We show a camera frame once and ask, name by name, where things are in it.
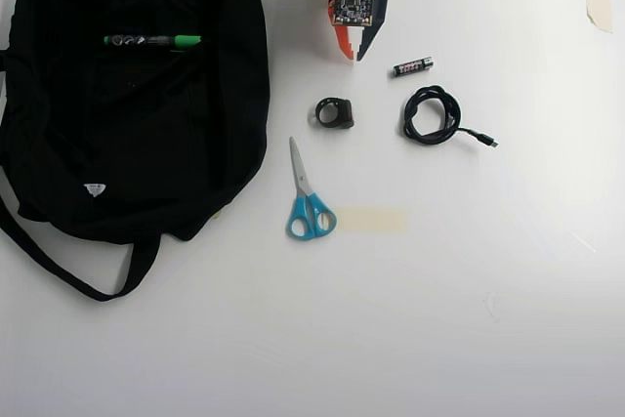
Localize dark navy gripper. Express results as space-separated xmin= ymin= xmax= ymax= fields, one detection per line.
xmin=333 ymin=0 xmax=393 ymax=64

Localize black ring shaped strap device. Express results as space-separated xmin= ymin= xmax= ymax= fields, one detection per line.
xmin=313 ymin=97 xmax=355 ymax=130

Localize black braided USB cable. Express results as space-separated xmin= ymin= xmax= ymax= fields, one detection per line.
xmin=402 ymin=84 xmax=500 ymax=150

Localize blue handled scissors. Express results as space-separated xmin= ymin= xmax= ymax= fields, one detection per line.
xmin=285 ymin=137 xmax=338 ymax=242

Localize beige masking tape strip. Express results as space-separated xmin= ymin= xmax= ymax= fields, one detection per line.
xmin=584 ymin=0 xmax=614 ymax=35
xmin=335 ymin=208 xmax=408 ymax=234

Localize black fabric bag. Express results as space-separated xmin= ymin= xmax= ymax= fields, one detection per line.
xmin=0 ymin=0 xmax=272 ymax=304

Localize green black marker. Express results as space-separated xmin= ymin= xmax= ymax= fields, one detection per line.
xmin=103 ymin=33 xmax=204 ymax=54

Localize bare camera circuit board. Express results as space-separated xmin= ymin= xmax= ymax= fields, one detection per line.
xmin=327 ymin=0 xmax=378 ymax=28

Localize black AAA battery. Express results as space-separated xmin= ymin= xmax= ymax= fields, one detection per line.
xmin=392 ymin=58 xmax=436 ymax=80

